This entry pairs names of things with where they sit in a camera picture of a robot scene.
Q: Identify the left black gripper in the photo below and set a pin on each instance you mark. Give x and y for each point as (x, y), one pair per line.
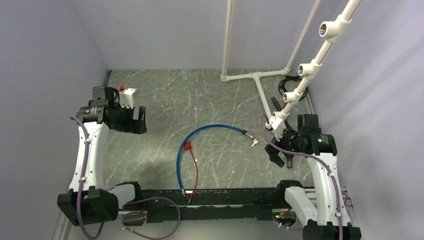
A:
(129, 127)

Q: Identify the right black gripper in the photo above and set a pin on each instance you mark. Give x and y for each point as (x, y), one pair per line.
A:
(273, 155)

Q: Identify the blue cable lock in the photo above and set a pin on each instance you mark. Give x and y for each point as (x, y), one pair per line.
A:
(190, 145)

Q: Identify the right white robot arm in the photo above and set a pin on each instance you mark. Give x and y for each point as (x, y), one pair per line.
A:
(328, 219)

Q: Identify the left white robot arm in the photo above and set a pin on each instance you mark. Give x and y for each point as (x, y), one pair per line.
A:
(87, 200)

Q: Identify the dark grey rod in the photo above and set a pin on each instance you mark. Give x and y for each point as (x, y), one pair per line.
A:
(278, 108)

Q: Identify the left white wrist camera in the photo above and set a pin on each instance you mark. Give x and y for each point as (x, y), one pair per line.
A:
(126, 96)

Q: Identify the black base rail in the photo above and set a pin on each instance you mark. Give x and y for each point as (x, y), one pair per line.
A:
(257, 203)

